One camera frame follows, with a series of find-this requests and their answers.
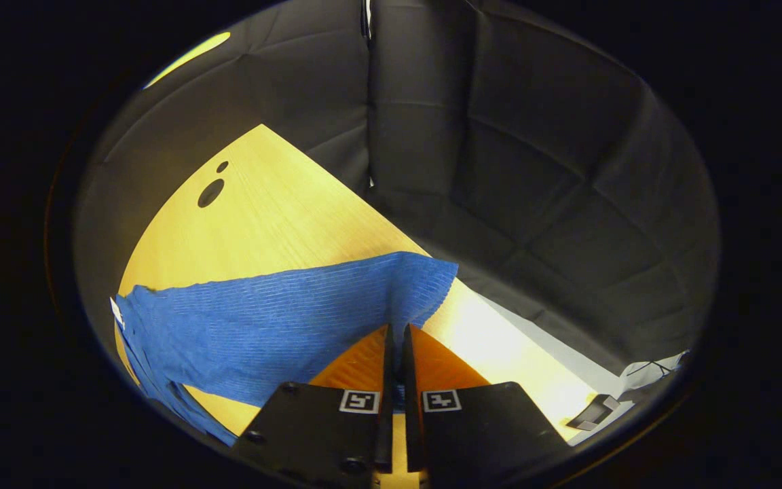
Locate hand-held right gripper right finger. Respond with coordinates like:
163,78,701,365
401,324,572,489

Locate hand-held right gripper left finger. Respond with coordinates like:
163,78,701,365
231,324,396,489

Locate blue collared shirt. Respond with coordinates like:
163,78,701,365
111,251,460,447

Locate small grey flat object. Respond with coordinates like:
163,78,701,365
566,394,620,432

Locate black backdrop cloth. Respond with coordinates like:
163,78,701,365
73,0,721,374

